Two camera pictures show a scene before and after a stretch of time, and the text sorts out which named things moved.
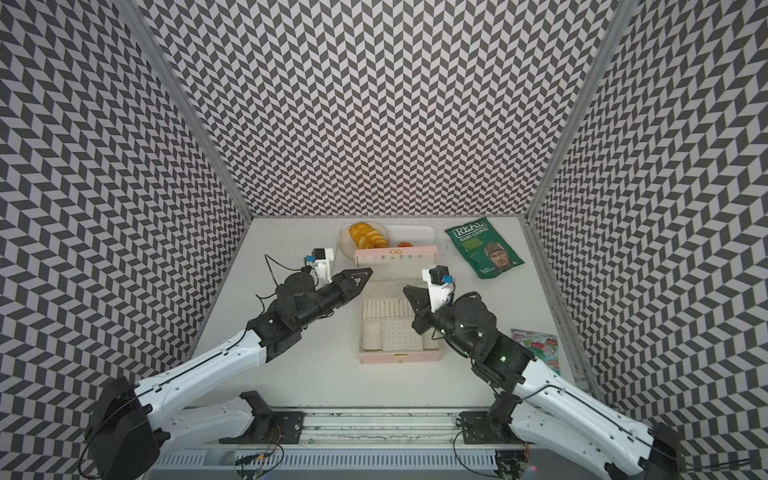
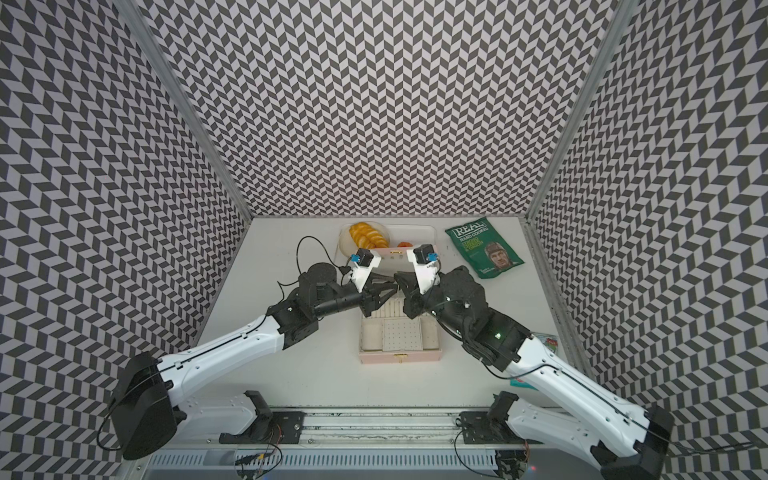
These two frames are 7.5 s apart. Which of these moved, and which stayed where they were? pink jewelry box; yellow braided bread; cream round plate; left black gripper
Moved: left black gripper
Stayed: yellow braided bread; cream round plate; pink jewelry box
